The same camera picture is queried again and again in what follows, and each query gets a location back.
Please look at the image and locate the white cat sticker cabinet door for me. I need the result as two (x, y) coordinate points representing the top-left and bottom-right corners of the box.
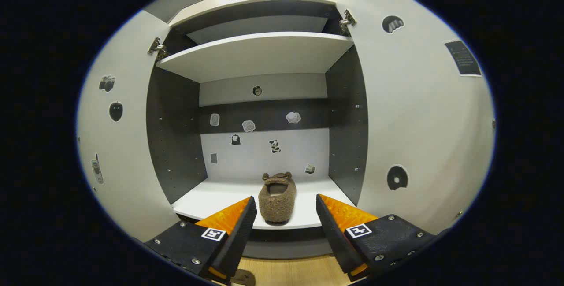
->
(336, 0), (496, 236)

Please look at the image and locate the white cabinet shelf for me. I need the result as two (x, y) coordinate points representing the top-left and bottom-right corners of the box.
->
(156, 32), (354, 84)

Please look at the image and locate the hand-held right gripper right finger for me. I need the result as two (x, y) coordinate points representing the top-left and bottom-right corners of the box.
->
(315, 193), (438, 282)

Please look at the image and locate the metal door hinge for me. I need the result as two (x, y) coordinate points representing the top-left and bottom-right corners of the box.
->
(148, 37), (169, 60)
(339, 9), (357, 36)

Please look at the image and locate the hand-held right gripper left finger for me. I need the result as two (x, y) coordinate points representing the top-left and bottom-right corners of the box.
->
(145, 196), (258, 282)

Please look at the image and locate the white shoe cabinet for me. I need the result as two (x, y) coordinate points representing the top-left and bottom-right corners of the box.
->
(145, 0), (368, 260)

